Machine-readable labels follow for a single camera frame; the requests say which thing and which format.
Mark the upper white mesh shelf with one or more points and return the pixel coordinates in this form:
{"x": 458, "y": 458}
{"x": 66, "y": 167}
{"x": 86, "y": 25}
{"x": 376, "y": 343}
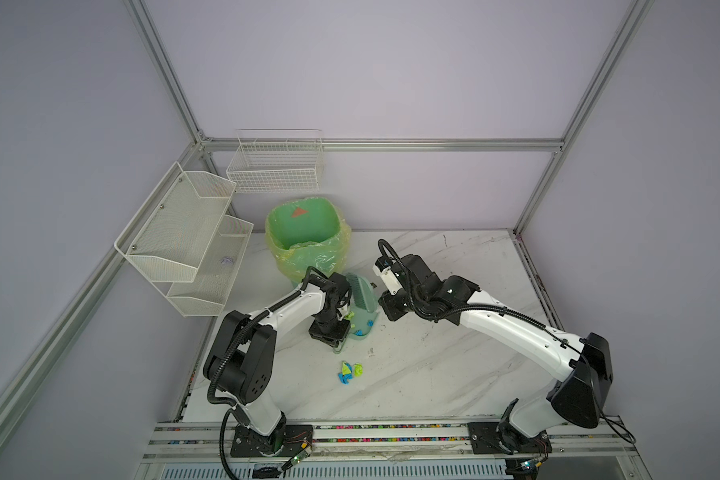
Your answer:
{"x": 169, "y": 236}

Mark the aluminium frame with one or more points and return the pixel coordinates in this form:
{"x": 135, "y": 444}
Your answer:
{"x": 23, "y": 391}

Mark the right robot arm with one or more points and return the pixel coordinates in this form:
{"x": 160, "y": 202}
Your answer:
{"x": 580, "y": 367}

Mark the yellow bin liner bag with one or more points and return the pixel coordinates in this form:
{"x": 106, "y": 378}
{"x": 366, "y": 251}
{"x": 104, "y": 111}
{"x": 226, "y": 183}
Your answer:
{"x": 312, "y": 252}

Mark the lower white mesh shelf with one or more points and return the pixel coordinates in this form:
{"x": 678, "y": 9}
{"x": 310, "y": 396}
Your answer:
{"x": 208, "y": 294}

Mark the white mesh shelf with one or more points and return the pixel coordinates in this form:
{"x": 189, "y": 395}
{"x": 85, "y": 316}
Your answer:
{"x": 208, "y": 294}
{"x": 169, "y": 236}

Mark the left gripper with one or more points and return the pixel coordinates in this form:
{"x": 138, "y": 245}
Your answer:
{"x": 331, "y": 340}

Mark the white wire basket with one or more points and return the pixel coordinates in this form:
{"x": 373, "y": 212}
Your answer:
{"x": 277, "y": 161}

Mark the green trash bin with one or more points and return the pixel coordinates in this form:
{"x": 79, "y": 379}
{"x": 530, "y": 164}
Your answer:
{"x": 306, "y": 237}

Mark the green plastic dustpan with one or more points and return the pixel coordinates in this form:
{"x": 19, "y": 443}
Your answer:
{"x": 364, "y": 308}

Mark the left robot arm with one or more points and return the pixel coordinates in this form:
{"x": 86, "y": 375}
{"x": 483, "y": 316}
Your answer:
{"x": 239, "y": 365}

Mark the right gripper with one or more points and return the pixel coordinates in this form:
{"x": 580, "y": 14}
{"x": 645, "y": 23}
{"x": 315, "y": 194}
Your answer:
{"x": 390, "y": 311}

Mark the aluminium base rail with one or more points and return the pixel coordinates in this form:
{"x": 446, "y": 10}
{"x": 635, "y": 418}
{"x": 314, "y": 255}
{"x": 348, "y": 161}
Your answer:
{"x": 394, "y": 449}

